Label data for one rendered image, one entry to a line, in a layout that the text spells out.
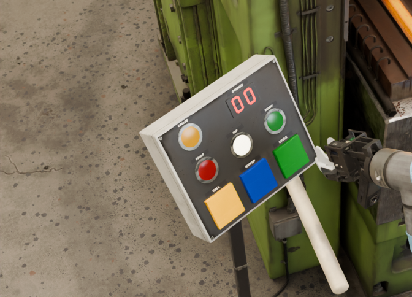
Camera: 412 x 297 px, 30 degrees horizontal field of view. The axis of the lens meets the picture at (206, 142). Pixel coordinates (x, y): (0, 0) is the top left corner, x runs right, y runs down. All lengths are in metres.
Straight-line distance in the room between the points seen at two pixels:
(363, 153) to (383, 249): 0.97
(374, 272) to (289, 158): 0.88
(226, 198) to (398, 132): 0.55
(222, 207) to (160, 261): 1.19
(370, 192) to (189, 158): 0.38
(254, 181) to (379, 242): 0.77
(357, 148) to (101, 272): 1.52
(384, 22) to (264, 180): 0.63
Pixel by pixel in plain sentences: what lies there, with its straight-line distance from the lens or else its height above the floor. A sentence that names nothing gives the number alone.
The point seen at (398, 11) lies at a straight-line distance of 2.13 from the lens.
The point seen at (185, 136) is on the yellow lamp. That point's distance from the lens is 1.61.
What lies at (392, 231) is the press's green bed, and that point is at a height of 0.41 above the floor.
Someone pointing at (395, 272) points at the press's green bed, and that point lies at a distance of 2.60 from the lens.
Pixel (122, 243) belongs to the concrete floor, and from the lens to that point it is 2.92.
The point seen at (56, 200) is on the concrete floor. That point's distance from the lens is 3.12.
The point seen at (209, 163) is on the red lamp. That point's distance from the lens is 1.65.
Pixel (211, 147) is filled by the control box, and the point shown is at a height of 1.12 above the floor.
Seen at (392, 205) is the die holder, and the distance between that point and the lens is 2.26.
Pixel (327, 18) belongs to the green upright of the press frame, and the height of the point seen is 1.11.
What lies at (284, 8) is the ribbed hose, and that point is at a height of 1.20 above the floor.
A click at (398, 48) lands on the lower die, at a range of 2.05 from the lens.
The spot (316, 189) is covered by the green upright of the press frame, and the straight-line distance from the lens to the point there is 2.41.
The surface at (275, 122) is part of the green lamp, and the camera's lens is 1.73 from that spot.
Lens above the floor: 2.36
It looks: 48 degrees down
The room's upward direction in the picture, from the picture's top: 10 degrees counter-clockwise
